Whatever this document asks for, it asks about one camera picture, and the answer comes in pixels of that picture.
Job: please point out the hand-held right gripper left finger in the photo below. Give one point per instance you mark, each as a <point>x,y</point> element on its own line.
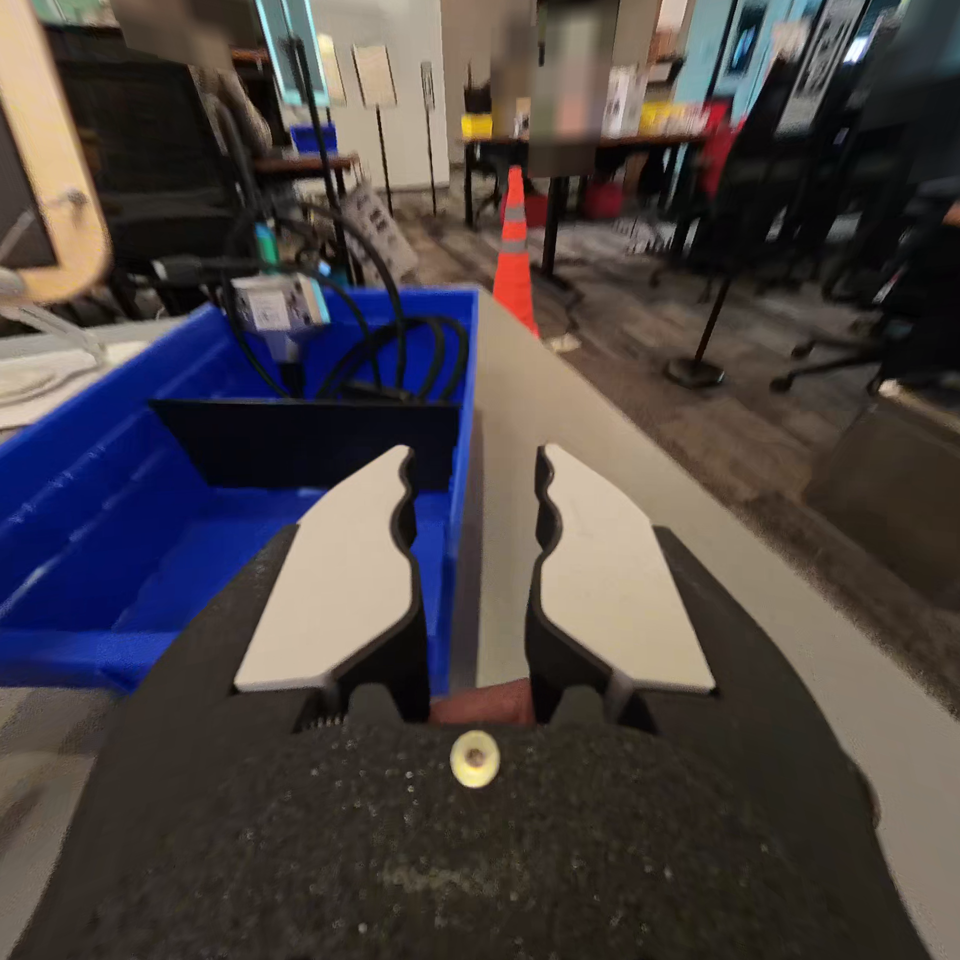
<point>330,592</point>

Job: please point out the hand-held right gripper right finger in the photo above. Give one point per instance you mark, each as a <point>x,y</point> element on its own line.
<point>615,592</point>

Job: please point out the black adapter box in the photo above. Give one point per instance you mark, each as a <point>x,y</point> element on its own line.
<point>375,390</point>

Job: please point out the blue plastic bin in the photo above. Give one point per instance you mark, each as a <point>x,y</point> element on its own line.
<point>112,525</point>

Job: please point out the silver adapter hub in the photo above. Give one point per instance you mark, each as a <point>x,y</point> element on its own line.
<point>274,304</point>

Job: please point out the green cylindrical battery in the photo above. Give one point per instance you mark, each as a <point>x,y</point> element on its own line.
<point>265,247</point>

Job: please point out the grey desk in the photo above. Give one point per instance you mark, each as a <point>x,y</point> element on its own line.
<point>675,540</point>

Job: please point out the black bin divider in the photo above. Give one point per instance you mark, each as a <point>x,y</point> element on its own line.
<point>300,442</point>

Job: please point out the pole stand with round base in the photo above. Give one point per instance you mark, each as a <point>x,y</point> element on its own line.
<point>697,367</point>

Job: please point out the black office chair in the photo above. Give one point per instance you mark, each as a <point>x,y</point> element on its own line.
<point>840,352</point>
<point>150,172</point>

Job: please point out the orange traffic cone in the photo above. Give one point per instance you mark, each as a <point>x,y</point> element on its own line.
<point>514,262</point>

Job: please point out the white display stand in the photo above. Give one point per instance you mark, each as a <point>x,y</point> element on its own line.
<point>45,375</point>

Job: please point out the printed checker board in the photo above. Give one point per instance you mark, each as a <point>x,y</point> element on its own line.
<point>382,221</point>

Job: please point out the red bin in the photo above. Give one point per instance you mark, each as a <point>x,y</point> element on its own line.
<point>534,210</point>
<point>604,199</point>

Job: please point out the background table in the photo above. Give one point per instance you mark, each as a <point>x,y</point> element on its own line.
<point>585,141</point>

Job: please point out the small blue bin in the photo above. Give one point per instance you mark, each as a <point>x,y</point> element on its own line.
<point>313,139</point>

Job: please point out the white sign stand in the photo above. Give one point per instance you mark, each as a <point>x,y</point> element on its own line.
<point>373,75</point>
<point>428,86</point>

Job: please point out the wood-edged black display panel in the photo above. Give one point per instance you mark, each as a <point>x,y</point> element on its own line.
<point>45,150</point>

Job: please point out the teal-framed panel stand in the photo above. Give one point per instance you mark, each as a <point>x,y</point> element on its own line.
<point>294,52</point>

